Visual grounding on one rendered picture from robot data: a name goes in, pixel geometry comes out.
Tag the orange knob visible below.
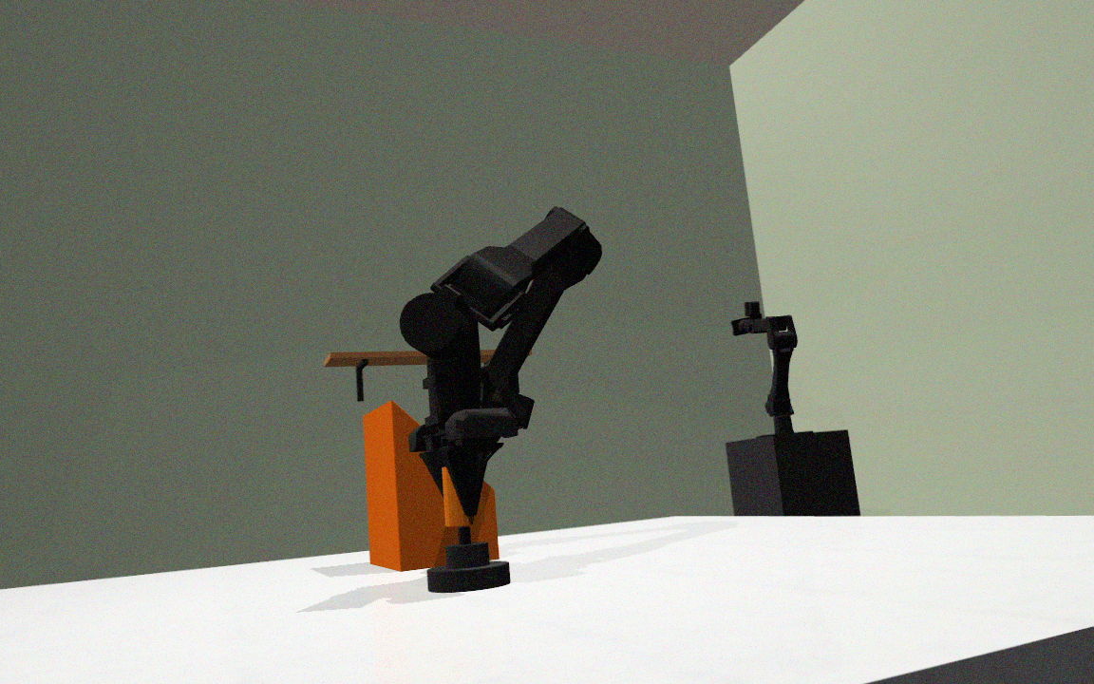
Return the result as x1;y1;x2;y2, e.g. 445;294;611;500
442;467;484;528

